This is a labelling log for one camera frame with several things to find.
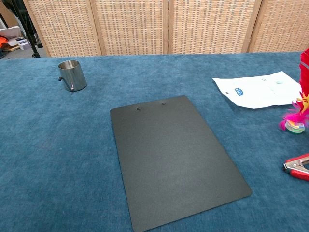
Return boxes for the blue velvet tablecloth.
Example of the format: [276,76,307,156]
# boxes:
[0,51,309,232]

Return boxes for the black tripod stand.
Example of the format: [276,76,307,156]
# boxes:
[9,0,42,58]

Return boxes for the pink feather shuttlecock toy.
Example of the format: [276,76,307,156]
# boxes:
[279,48,309,134]

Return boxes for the stainless steel cup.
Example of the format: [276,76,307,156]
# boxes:
[57,60,87,92]

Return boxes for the white paper sheet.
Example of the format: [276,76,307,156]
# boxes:
[212,70,304,110]

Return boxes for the black clipboard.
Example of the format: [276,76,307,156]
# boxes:
[110,95,253,232]

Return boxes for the white cardboard box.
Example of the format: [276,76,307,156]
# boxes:
[0,26,31,51]

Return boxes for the red hole punch pliers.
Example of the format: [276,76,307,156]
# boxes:
[282,153,309,182]

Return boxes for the woven rattan folding screen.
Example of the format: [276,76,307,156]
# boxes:
[23,0,309,58]

